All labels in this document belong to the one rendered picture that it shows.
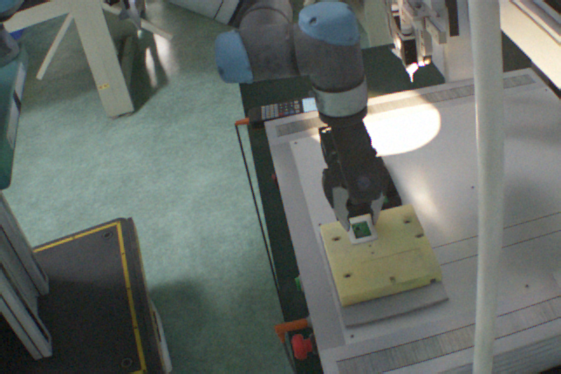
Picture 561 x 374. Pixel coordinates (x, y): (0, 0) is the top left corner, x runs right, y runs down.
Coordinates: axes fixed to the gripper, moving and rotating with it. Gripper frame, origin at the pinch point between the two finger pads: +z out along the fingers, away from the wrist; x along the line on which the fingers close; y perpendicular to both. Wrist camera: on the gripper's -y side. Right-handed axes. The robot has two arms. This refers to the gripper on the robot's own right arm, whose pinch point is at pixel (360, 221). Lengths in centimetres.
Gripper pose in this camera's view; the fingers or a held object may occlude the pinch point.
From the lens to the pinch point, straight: 104.7
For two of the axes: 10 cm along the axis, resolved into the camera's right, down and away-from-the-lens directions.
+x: -9.7, 2.3, -0.2
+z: 1.7, 7.6, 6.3
